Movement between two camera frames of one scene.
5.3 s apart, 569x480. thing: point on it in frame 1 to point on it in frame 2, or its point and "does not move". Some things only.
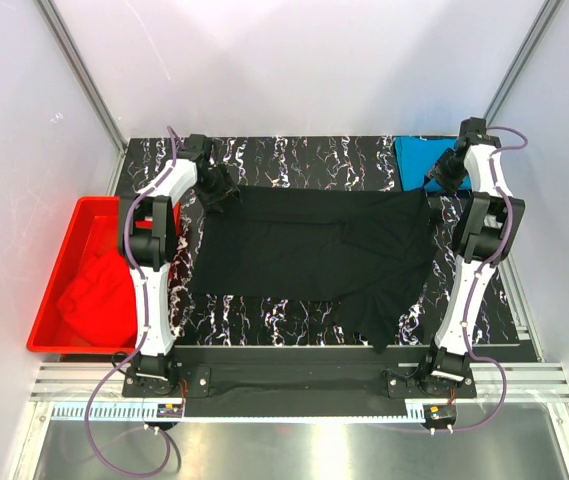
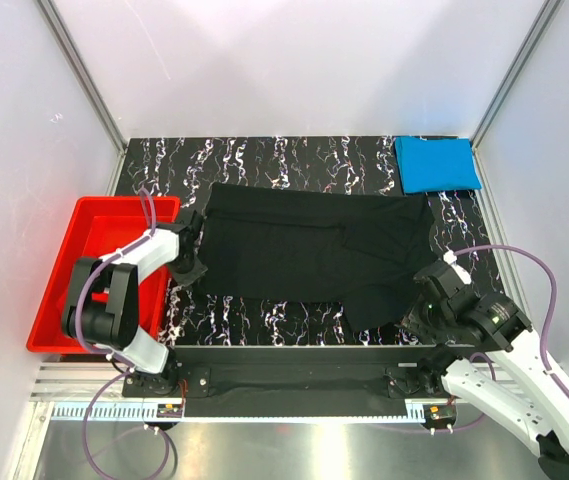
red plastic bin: [94, 225] does not move
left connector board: [170, 411] does not move
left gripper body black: [217, 186] to [187, 270]
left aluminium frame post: [82, 75] does not move
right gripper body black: [447, 172] to [427, 321]
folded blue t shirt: [416, 157] does not move
